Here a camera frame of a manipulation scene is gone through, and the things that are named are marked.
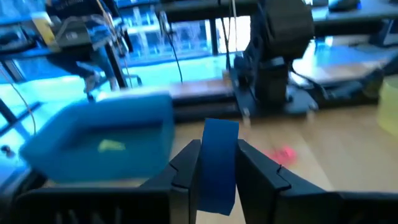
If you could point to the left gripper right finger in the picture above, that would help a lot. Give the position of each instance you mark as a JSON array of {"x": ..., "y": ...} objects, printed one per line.
[{"x": 264, "y": 193}]

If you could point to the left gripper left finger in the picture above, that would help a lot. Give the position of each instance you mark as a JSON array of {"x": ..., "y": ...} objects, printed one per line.
[{"x": 174, "y": 193}]

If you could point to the blue eraser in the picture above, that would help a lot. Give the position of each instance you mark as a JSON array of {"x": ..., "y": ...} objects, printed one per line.
[{"x": 217, "y": 161}]

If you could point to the yellow-green eraser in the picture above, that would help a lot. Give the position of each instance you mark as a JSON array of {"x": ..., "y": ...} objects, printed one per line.
[{"x": 110, "y": 145}]

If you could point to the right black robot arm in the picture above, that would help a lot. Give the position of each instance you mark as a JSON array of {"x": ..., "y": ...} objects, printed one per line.
[{"x": 280, "y": 31}]

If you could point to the pink eraser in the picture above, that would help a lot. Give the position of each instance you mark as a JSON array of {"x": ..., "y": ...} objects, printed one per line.
[{"x": 284, "y": 154}]

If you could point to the blue plastic bin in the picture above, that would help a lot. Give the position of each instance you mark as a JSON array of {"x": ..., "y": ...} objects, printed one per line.
[{"x": 140, "y": 155}]

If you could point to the yellow plastic bin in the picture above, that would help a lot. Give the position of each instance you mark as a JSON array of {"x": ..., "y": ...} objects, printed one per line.
[{"x": 388, "y": 105}]

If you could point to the black table frame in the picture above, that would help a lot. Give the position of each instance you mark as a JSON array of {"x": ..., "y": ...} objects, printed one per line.
[{"x": 202, "y": 109}]

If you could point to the black desk frame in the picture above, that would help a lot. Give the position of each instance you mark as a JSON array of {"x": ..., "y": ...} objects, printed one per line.
[{"x": 186, "y": 9}]

